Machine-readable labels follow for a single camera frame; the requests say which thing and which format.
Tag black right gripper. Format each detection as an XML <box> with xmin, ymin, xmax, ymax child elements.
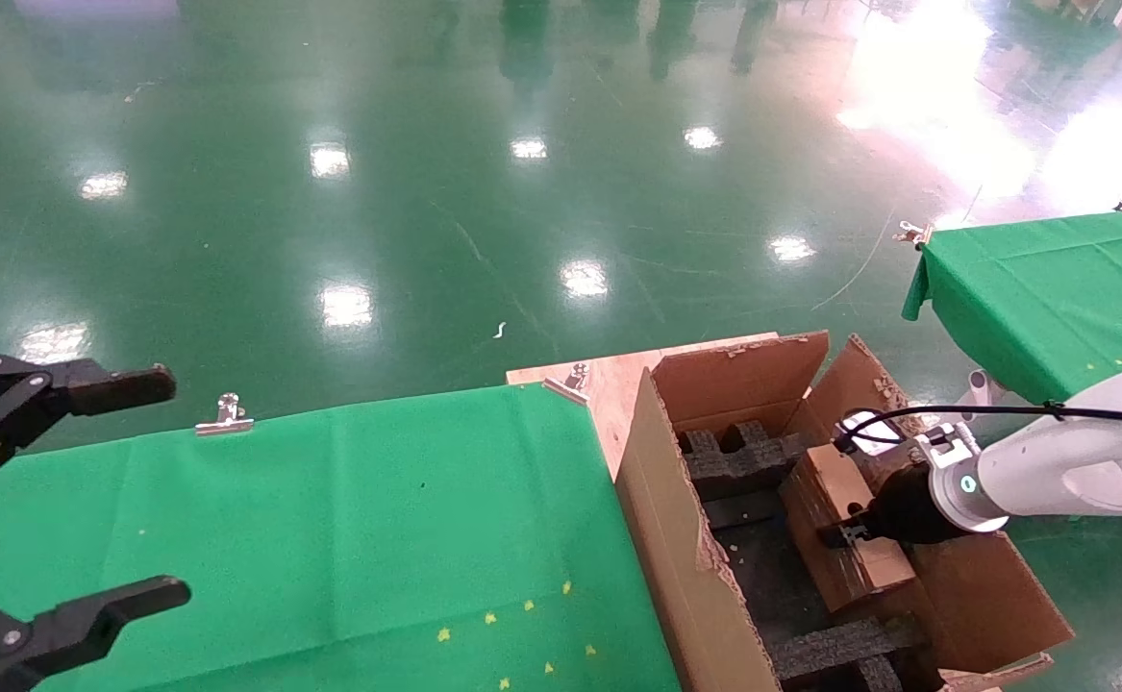
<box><xmin>817</xmin><ymin>460</ymin><xmax>953</xmax><ymax>550</ymax></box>

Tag small brown cardboard box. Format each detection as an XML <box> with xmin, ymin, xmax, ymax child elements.
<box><xmin>779</xmin><ymin>443</ymin><xmax>918</xmax><ymax>615</ymax></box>

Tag large open cardboard carton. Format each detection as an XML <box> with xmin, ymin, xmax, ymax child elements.
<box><xmin>615</xmin><ymin>330</ymin><xmax>1077</xmax><ymax>692</ymax></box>

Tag large green table cloth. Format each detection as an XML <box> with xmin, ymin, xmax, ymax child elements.
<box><xmin>0</xmin><ymin>383</ymin><xmax>684</xmax><ymax>692</ymax></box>

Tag white table leg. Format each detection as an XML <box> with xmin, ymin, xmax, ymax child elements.
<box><xmin>964</xmin><ymin>368</ymin><xmax>1006</xmax><ymax>412</ymax></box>

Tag green cloth side table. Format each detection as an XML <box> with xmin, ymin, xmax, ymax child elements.
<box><xmin>902</xmin><ymin>207</ymin><xmax>1122</xmax><ymax>405</ymax></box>

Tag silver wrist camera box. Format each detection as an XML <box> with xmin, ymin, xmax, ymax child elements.
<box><xmin>839</xmin><ymin>409</ymin><xmax>910</xmax><ymax>452</ymax></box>

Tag silver camera mount bracket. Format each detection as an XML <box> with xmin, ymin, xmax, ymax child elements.
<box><xmin>910</xmin><ymin>421</ymin><xmax>982</xmax><ymax>474</ymax></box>

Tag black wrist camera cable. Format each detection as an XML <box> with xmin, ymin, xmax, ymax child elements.
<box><xmin>833</xmin><ymin>402</ymin><xmax>1122</xmax><ymax>455</ymax></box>

